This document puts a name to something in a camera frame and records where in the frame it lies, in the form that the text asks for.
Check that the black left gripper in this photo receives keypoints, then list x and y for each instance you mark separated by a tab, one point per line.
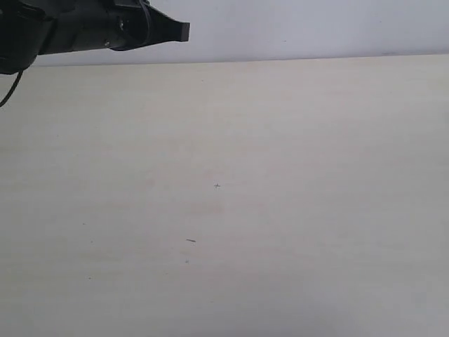
50	27

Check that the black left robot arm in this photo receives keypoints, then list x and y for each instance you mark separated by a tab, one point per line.
32	28

